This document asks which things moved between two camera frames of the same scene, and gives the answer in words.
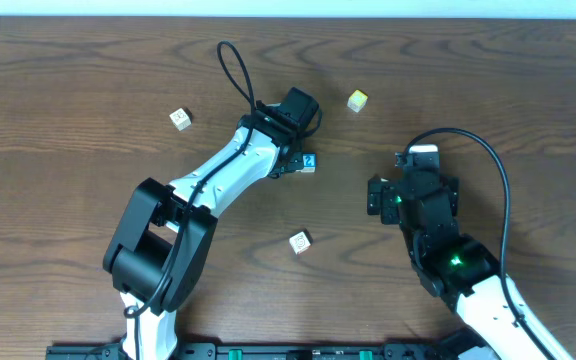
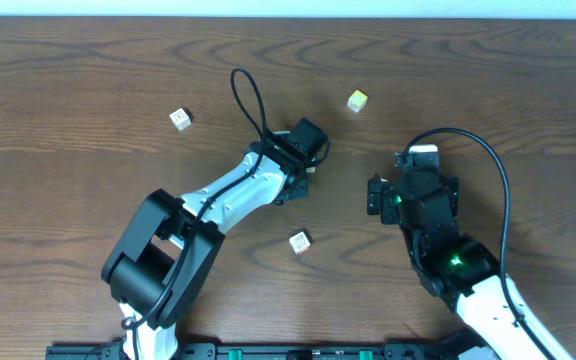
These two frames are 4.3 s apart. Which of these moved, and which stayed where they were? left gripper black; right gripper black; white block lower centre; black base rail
Moved: left gripper black
Stayed: right gripper black; black base rail; white block lower centre
